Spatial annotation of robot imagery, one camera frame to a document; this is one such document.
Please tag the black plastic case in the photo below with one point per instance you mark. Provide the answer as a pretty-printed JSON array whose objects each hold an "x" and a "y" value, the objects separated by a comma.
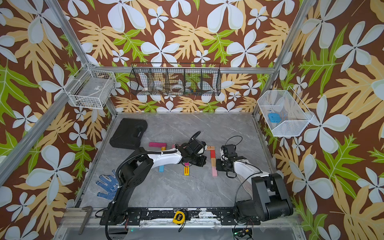
[{"x": 129, "y": 133}]

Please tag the black wire basket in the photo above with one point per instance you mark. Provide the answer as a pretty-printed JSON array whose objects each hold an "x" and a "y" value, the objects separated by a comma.
[{"x": 179, "y": 79}]

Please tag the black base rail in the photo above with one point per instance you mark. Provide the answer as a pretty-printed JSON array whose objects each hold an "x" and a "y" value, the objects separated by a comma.
[{"x": 222, "y": 216}]

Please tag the white wire basket right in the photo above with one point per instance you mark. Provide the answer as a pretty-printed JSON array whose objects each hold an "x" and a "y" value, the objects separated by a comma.
[{"x": 294, "y": 113}]

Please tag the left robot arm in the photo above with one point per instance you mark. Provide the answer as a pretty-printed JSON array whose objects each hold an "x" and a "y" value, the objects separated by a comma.
[{"x": 134, "y": 170}]

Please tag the white wire basket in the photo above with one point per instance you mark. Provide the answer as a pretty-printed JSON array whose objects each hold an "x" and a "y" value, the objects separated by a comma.
[
  {"x": 90, "y": 87},
  {"x": 294, "y": 113}
]

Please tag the blue object in basket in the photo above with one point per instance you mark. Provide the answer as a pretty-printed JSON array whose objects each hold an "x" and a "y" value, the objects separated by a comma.
[{"x": 274, "y": 118}]

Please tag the yellow red striped block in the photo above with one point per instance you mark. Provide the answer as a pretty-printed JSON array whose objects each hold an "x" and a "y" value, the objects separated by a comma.
[{"x": 186, "y": 170}]

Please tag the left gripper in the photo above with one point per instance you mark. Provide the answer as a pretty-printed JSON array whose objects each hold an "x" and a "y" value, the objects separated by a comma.
[{"x": 203, "y": 162}]

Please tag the yellow tape measure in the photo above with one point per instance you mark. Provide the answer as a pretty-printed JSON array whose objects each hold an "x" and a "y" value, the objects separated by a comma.
[{"x": 179, "y": 218}]

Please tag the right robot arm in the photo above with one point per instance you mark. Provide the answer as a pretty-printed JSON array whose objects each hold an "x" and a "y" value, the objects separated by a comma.
[{"x": 269, "y": 196}]

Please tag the blue knit glove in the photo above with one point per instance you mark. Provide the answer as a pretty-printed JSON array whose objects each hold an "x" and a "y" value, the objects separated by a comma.
[{"x": 108, "y": 185}]

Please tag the light pink block bottom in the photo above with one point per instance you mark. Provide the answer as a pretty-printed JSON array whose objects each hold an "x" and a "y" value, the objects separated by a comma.
[{"x": 214, "y": 172}]

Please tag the white wire basket left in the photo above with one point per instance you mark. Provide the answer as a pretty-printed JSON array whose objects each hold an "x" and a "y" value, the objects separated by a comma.
[{"x": 90, "y": 87}]

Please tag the tan wooden block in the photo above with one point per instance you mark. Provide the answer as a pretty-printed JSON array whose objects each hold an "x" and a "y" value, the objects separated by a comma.
[{"x": 213, "y": 162}]

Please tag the blue block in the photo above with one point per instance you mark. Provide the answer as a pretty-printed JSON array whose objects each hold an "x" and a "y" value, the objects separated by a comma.
[{"x": 161, "y": 168}]

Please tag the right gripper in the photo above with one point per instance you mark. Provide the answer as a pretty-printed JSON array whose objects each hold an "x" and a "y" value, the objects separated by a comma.
[{"x": 218, "y": 165}]

